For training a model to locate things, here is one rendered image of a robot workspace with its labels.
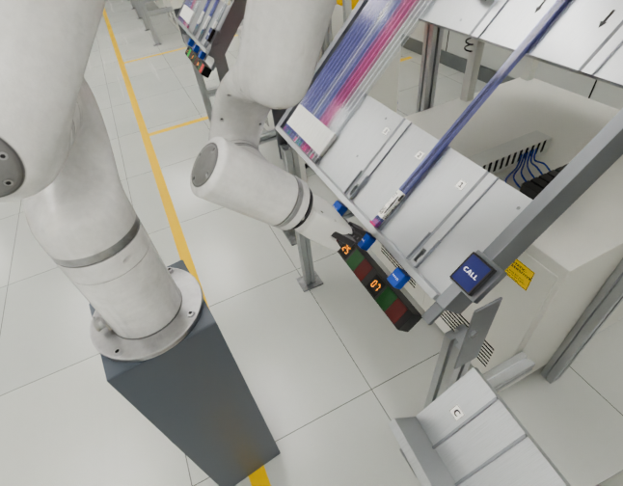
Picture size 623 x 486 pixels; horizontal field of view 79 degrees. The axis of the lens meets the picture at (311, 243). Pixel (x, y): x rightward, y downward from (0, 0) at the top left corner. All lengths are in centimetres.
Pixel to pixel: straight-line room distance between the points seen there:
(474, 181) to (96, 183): 55
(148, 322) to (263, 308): 92
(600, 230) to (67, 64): 95
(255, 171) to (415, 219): 32
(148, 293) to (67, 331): 124
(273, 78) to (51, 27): 20
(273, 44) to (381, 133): 44
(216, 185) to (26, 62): 21
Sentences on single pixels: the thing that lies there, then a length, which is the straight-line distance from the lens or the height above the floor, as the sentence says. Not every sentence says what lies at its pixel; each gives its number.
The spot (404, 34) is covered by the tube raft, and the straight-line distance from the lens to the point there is 93.
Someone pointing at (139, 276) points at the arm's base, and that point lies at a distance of 59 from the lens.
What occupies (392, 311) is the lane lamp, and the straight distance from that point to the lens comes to 68.
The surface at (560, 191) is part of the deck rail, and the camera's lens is 61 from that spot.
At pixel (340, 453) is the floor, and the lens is 126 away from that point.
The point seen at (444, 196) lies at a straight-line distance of 68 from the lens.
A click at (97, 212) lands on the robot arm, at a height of 94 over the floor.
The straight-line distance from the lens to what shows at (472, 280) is 57.
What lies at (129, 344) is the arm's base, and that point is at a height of 71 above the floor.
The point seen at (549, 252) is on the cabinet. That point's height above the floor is 62.
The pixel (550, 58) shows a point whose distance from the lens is 74.
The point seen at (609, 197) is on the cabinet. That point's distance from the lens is 110.
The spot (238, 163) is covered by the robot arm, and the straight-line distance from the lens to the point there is 49.
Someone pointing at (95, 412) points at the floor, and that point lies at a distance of 156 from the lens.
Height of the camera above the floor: 121
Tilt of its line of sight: 45 degrees down
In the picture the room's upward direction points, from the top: 8 degrees counter-clockwise
